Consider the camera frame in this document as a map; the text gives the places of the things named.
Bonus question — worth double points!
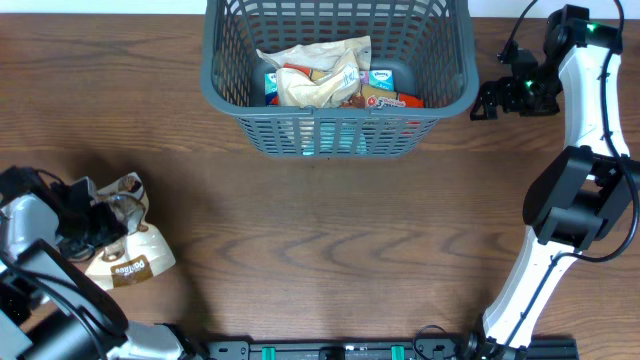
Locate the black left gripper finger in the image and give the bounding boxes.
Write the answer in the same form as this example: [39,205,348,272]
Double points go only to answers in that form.
[94,203,128,247]
[68,176,97,206]

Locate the Panibee cookie bag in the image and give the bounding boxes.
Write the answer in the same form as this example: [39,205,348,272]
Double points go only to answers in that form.
[85,172,175,291]

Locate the Kleenex tissue multipack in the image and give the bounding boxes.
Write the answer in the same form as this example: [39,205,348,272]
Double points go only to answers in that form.
[264,70,394,106]

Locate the San Remo spaghetti packet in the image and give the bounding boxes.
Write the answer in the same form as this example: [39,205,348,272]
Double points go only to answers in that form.
[283,64,424,108]

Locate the mint green snack packet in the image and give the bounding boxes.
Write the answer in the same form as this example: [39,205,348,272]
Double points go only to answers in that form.
[300,121,367,156]

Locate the beige snack bag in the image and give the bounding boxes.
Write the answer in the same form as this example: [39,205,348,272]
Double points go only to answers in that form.
[276,53,361,108]

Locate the beige cookie bag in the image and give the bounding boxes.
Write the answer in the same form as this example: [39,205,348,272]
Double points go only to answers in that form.
[256,35,372,71]

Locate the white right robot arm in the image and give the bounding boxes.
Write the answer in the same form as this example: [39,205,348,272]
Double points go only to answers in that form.
[455,5,639,359]

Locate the grey plastic basket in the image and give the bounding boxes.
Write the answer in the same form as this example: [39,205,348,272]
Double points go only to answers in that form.
[200,0,479,157]

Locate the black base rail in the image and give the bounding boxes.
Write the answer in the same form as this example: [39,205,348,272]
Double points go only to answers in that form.
[208,334,580,360]

